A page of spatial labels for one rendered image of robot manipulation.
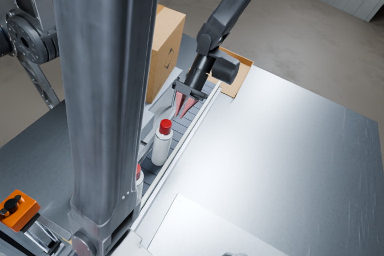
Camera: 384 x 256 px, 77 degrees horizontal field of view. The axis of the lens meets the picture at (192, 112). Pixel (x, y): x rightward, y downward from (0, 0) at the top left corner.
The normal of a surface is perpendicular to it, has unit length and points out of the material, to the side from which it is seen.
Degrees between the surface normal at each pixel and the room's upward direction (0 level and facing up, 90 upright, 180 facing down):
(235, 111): 0
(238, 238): 0
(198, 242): 0
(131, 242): 10
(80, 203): 68
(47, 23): 90
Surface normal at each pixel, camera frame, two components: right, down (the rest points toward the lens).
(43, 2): 0.82, 0.52
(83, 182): -0.53, 0.40
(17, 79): 0.20, -0.64
